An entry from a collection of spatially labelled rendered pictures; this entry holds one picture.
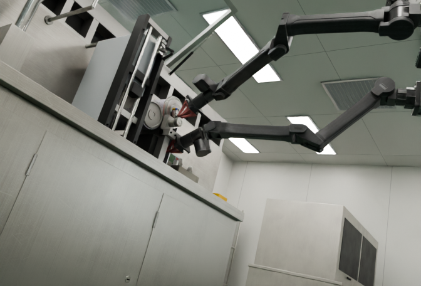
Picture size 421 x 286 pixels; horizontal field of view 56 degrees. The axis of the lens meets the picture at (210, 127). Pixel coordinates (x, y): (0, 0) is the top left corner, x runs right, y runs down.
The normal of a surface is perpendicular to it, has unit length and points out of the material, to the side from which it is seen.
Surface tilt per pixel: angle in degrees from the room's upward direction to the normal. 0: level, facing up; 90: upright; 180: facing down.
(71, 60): 90
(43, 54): 90
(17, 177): 90
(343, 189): 90
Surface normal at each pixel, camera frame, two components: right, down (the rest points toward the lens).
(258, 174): -0.53, -0.44
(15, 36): 0.82, -0.02
